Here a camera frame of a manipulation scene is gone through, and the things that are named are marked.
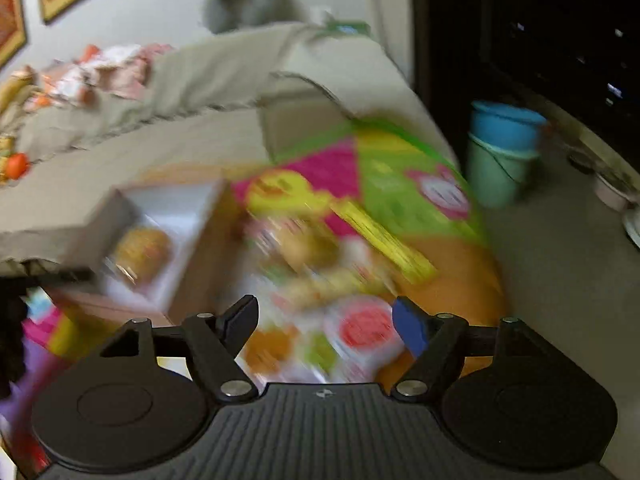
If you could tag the grey round cushion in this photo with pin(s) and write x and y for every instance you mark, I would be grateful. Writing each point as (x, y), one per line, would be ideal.
(250, 5)

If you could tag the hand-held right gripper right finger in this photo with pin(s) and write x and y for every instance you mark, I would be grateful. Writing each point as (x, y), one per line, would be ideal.
(410, 326)

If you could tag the green box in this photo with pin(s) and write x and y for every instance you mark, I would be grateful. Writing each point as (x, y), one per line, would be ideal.
(347, 27)

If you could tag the colourful cartoon play mat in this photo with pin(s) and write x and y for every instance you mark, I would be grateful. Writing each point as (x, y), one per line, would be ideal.
(400, 185)

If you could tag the dark cabinet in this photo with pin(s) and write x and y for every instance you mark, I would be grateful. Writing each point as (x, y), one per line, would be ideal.
(525, 35)

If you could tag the pale green plastic bucket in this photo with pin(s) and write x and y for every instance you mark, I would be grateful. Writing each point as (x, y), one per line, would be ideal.
(495, 175)

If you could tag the golden wrapped round pastry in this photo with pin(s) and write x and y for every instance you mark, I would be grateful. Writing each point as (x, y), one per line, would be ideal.
(142, 254)

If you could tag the white floor plate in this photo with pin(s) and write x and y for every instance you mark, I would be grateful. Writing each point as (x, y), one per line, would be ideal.
(632, 227)

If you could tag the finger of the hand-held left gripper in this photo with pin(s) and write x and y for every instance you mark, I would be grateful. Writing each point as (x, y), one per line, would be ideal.
(60, 275)

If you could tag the pink cardboard gift box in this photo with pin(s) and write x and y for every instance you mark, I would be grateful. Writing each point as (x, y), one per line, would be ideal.
(190, 215)

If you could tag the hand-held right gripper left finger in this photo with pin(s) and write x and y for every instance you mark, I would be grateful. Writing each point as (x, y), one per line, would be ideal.
(241, 321)

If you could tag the pile of pink baby clothes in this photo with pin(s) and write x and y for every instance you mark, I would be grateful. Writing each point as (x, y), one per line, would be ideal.
(110, 70)

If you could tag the white cup with pink lid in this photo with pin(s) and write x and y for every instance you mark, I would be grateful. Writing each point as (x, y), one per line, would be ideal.
(362, 332)

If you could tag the orange toy ball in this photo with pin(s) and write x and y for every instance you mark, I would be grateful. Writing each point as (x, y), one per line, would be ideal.
(19, 165)

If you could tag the small yellow plush toy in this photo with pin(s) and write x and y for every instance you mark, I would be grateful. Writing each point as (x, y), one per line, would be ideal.
(5, 157)

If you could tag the yellow stick packet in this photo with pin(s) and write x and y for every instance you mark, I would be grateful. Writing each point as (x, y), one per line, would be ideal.
(385, 242)

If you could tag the pinkish floor bowl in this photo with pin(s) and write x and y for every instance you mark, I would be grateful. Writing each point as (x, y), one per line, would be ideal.
(612, 190)

